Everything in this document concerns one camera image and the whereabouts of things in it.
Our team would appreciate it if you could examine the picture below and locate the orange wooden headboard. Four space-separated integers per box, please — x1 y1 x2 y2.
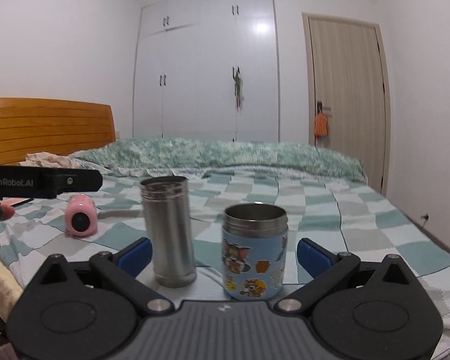
0 97 116 165

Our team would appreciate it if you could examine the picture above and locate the blue cartoon sticker steel cup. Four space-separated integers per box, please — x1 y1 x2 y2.
221 202 289 301

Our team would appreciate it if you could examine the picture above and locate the checkered green grey bed sheet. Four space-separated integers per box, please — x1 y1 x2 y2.
0 170 450 359

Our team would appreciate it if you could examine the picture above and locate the green floral quilt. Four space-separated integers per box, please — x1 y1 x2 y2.
70 137 368 184

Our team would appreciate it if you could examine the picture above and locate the hanging ornament on wardrobe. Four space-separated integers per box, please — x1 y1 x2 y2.
232 67 245 113

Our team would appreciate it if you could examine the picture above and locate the orange bag on door handle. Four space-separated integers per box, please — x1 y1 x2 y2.
314 112 328 139

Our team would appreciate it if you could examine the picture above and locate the white wardrobe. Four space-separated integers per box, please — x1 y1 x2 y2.
132 0 280 142

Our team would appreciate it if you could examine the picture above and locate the beige wooden door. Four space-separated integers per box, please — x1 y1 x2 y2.
302 13 391 194

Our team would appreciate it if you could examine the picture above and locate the tall stainless steel cup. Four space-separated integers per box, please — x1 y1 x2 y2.
140 176 197 288

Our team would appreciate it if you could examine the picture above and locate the pink flat card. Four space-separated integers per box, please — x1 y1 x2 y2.
1 197 33 207

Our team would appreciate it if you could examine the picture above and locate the beige floral crumpled cloth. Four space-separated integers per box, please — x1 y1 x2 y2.
19 152 81 169

